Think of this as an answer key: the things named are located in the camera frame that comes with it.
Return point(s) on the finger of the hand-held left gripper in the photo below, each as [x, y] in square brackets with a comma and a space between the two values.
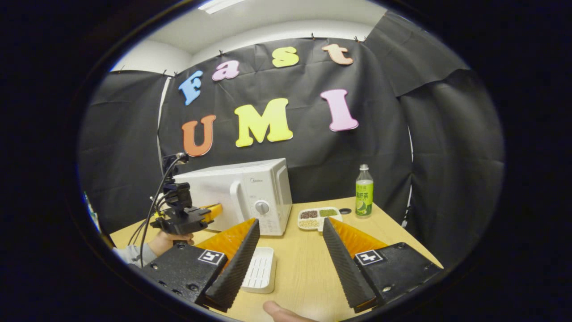
[213, 210]

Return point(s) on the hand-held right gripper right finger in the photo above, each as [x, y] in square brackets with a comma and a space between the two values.
[346, 268]

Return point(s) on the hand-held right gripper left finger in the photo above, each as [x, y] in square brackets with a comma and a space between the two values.
[237, 268]

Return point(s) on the white microwave oven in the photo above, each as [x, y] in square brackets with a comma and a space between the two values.
[250, 188]

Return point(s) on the white rectangular dish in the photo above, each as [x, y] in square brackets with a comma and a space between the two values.
[261, 270]

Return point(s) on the black round lid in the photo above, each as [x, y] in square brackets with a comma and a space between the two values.
[345, 210]

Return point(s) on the divided snack tray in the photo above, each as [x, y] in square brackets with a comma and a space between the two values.
[313, 219]

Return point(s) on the green drink bottle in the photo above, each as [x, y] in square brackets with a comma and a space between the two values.
[364, 197]

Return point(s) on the ceiling light panel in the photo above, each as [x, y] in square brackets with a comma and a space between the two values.
[219, 4]

